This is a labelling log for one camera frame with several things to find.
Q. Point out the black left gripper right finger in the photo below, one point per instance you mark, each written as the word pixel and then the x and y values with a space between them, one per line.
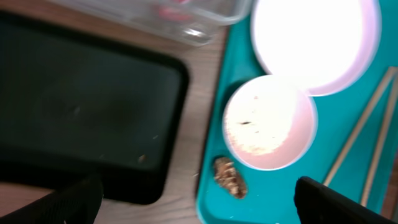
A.
pixel 318 204

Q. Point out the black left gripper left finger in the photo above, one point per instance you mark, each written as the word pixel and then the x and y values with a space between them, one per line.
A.
pixel 76 204

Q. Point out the teal serving tray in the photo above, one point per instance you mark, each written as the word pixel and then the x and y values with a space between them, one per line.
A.
pixel 270 197

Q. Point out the pink bowl with rice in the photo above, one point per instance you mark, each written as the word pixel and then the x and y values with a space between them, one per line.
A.
pixel 269 124

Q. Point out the black tray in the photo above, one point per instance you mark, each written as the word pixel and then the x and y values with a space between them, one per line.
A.
pixel 75 104

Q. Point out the brown food scrap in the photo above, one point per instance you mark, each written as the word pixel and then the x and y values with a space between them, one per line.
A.
pixel 229 178

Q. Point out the left wooden chopstick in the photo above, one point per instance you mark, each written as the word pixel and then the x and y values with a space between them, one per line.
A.
pixel 383 84

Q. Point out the wooden chopstick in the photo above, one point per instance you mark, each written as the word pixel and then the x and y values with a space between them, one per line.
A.
pixel 383 132
pixel 383 84

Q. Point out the right wooden chopstick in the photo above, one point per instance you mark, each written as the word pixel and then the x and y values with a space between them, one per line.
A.
pixel 383 132

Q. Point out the white round plate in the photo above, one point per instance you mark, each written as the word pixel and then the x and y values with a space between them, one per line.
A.
pixel 322 46

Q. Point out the red snack wrapper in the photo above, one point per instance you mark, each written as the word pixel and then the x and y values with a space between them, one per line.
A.
pixel 172 14

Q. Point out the clear plastic bin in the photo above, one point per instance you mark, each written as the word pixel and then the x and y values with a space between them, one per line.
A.
pixel 192 22

